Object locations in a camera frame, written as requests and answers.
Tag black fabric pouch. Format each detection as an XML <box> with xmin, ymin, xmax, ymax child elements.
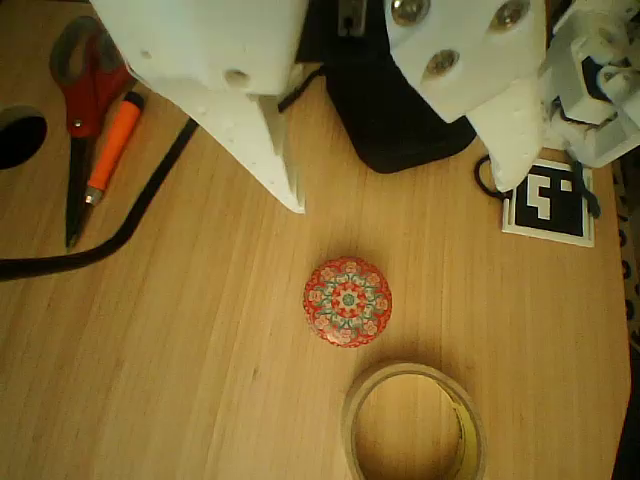
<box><xmin>294</xmin><ymin>0</ymin><xmax>477</xmax><ymax>175</ymax></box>

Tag black camera cable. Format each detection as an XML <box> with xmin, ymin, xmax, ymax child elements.
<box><xmin>0</xmin><ymin>118</ymin><xmax>200</xmax><ymax>284</ymax></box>

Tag black white marker card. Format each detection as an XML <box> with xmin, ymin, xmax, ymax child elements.
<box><xmin>501</xmin><ymin>160</ymin><xmax>597</xmax><ymax>248</ymax></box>

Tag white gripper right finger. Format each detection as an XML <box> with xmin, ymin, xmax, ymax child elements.
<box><xmin>384</xmin><ymin>0</ymin><xmax>550</xmax><ymax>193</ymax></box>

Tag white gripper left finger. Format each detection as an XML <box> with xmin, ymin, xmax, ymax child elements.
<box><xmin>92</xmin><ymin>0</ymin><xmax>309</xmax><ymax>215</ymax></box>

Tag red handled scissors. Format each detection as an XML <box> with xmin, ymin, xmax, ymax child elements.
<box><xmin>49</xmin><ymin>14</ymin><xmax>137</xmax><ymax>251</ymax></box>

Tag dark blue cable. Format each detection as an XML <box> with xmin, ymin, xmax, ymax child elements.
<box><xmin>568</xmin><ymin>158</ymin><xmax>603</xmax><ymax>217</ymax></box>

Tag round black desk grommet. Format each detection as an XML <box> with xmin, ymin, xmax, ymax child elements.
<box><xmin>0</xmin><ymin>104</ymin><xmax>49</xmax><ymax>171</ymax></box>

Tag black hair tie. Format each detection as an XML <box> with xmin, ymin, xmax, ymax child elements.
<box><xmin>472</xmin><ymin>155</ymin><xmax>507</xmax><ymax>199</ymax></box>

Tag orange utility knife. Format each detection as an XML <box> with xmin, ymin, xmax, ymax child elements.
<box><xmin>83</xmin><ymin>90</ymin><xmax>146</xmax><ymax>206</ymax></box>

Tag beige roll of tape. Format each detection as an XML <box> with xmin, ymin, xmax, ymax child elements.
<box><xmin>341</xmin><ymin>360</ymin><xmax>489</xmax><ymax>480</ymax></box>

